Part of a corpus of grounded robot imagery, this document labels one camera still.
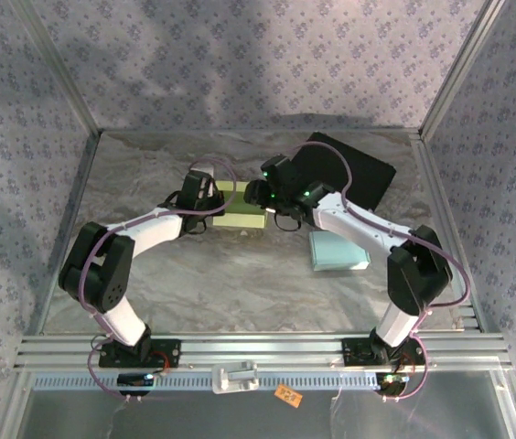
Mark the pale green paper box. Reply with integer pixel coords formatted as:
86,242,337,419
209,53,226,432
211,180,270,230

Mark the light blue paper box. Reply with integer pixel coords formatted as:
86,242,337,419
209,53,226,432
308,230,372,273

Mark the small black controller box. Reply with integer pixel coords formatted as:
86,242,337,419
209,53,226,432
375,372,410,396
117,372,156,397

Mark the black hard case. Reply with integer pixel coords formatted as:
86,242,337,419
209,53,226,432
290,131,398,214

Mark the orange sticker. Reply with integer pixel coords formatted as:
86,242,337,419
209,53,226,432
274,383,303,408

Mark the grey metal sheet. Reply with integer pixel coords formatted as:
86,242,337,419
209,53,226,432
19,388,516,439

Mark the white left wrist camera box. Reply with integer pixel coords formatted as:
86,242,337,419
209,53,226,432
193,166,217,198

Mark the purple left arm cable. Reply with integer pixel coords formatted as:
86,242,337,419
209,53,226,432
77,155,239,404

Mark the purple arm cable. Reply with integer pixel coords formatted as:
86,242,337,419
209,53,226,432
77,155,239,404
285,140,472,404

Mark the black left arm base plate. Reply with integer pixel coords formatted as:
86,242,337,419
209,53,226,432
98,337,182,369

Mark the thin red wire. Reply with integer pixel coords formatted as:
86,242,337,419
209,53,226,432
147,350,171,376
392,352,417,375

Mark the aluminium mounting rail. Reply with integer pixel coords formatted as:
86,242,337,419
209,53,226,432
13,332,513,372

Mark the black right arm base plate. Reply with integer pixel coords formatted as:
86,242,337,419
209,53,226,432
342,337,426,368

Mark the white plastic bracket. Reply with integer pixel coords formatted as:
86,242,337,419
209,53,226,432
210,359,260,395

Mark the aluminium frame post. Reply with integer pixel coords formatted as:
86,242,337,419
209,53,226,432
420,0,509,138
10,0,103,138

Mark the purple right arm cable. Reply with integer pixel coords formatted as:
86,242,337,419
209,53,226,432
285,140,472,404

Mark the grey slotted cable duct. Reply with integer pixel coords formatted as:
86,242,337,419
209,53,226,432
31,370,378,392

